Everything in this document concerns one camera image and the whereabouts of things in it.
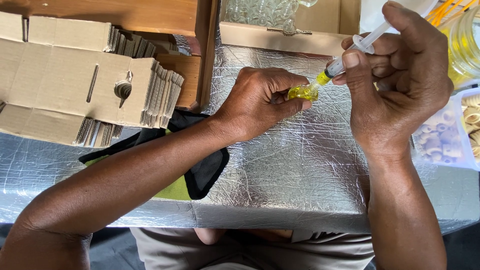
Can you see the person's beige trousers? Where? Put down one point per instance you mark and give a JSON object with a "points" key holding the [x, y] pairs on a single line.
{"points": [[255, 253]]}

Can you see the stack of flat cardboard boxes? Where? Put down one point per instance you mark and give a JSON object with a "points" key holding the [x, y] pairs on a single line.
{"points": [[63, 78]]}

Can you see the silver foil table cover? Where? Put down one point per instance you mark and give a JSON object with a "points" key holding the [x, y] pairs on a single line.
{"points": [[292, 168]]}

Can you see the person's left hand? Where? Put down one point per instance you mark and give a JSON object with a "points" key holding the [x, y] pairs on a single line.
{"points": [[249, 105]]}

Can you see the heap of beige bottle caps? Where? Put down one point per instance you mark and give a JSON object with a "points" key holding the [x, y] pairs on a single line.
{"points": [[442, 138]]}

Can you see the brown wooden tray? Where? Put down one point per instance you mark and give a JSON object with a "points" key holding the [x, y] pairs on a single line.
{"points": [[142, 13]]}

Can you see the group of empty glass bottles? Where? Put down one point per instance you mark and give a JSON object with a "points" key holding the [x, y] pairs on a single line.
{"points": [[262, 11]]}

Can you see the black and green cloth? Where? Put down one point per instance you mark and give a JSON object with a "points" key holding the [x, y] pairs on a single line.
{"points": [[208, 168]]}

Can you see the glass jar of yellow liquid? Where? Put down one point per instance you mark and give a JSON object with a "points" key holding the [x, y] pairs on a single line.
{"points": [[465, 48]]}

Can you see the bundle of orange sticks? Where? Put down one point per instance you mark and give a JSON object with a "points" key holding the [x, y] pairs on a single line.
{"points": [[446, 8]]}

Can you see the open cardboard box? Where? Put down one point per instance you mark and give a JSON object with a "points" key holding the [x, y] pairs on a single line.
{"points": [[277, 39]]}

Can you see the small glass bottle yellow liquid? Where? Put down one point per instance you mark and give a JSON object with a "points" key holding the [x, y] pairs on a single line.
{"points": [[302, 93]]}

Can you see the person's right hand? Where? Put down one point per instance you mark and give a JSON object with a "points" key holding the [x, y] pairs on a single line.
{"points": [[408, 82]]}

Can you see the clear plastic container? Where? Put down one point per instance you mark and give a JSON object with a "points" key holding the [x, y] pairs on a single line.
{"points": [[455, 150]]}

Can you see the clear plastic syringe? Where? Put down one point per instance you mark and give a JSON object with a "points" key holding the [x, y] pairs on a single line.
{"points": [[337, 67]]}

